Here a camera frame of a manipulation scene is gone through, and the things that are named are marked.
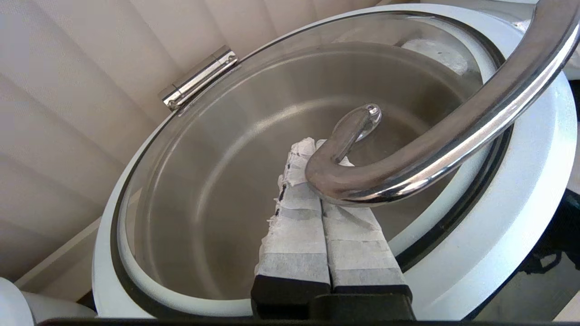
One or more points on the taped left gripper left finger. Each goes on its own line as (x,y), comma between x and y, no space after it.
(297,235)

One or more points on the shallow white pot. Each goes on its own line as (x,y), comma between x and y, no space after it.
(45,308)

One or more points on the white-rimmed glass lid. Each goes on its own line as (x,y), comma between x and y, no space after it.
(453,149)

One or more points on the black glass induction cooktop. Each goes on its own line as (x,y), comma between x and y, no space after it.
(521,299)

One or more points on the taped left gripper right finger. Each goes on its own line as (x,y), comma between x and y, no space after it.
(358,249)

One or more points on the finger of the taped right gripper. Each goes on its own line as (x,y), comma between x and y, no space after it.
(439,56)

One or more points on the deep white pot steel interior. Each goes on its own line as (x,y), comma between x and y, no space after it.
(226,203)

